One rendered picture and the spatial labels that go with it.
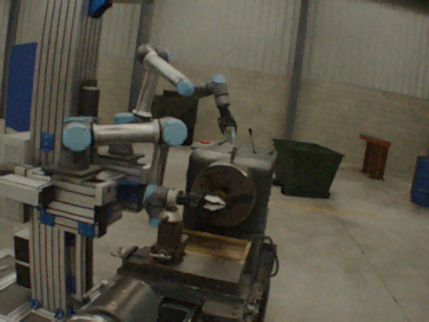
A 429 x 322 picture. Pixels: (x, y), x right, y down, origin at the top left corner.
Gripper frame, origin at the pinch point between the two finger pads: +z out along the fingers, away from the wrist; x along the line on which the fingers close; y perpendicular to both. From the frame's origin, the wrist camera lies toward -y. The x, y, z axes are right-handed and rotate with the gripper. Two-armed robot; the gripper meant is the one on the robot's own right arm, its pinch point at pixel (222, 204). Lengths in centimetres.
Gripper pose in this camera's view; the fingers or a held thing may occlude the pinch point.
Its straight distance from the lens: 175.3
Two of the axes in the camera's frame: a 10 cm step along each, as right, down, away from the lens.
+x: 1.2, -9.8, -1.9
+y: -2.2, 1.6, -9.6
